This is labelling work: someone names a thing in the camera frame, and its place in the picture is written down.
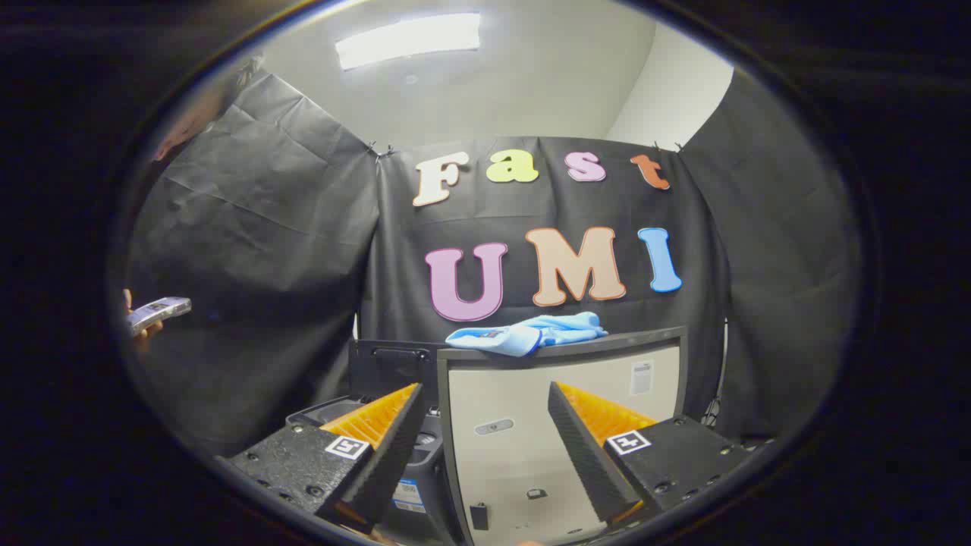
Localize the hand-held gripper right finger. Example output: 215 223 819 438
548 381 763 528

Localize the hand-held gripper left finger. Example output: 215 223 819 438
216 383 427 535

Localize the dark grey washing machine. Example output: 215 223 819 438
286 394 467 545

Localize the light blue garment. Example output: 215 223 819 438
445 311 609 357

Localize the silver handheld device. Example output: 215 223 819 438
127 297 192 337

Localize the black backdrop cloth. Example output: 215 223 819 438
125 68 862 456

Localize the ceiling light panel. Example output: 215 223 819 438
335 13 482 71

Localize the white cabinet with grey frame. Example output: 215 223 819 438
436 326 689 546

